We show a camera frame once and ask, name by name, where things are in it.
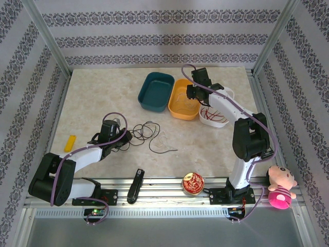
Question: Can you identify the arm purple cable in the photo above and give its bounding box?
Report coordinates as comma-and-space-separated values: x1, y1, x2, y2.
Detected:
50, 112, 129, 226
181, 64, 277, 224

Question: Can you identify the orange plastic bin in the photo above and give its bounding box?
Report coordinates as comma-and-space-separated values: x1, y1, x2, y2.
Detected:
168, 78, 203, 121

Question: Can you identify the white plastic bin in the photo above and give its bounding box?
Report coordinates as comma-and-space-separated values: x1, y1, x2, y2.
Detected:
199, 86, 233, 129

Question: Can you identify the small yellow block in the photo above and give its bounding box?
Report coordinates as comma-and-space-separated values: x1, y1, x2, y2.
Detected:
63, 135, 77, 153

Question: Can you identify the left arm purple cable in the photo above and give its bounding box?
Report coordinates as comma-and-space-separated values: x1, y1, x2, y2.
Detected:
50, 112, 129, 226

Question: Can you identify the teal plastic bin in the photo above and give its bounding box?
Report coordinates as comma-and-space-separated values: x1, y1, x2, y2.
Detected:
137, 72, 175, 114

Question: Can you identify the black stapler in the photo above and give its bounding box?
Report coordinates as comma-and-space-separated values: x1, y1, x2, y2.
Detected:
126, 169, 145, 205

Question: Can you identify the perforated grey cable duct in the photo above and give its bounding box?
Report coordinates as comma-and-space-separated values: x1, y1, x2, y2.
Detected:
35, 207, 229, 218

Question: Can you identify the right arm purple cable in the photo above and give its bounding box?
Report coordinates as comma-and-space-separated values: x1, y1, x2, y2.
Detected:
181, 64, 277, 224

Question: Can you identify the thin white cable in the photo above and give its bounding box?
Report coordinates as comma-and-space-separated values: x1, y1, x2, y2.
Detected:
175, 92, 198, 113
151, 130, 172, 149

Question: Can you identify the small controller board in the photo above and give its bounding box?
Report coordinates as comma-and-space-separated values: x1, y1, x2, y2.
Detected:
227, 206, 246, 216
84, 207, 106, 217

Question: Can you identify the aluminium side rail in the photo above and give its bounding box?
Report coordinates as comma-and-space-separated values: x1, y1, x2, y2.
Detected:
245, 68, 309, 247

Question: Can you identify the pink plush doll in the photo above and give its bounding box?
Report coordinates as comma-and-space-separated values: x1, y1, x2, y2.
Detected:
267, 164, 299, 211

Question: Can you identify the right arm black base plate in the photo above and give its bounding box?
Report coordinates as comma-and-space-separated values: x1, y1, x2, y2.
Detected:
209, 187, 255, 206

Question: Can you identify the aluminium frame post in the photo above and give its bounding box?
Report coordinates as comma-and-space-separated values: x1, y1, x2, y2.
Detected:
24, 0, 72, 78
251, 0, 301, 75

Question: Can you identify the round red gold tin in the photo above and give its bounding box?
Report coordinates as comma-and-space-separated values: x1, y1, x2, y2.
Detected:
181, 172, 206, 196

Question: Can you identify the aluminium mounting rail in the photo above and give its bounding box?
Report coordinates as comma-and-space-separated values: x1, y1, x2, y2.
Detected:
24, 177, 303, 208

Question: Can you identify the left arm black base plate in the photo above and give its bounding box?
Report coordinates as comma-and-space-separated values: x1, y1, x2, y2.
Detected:
99, 189, 119, 206

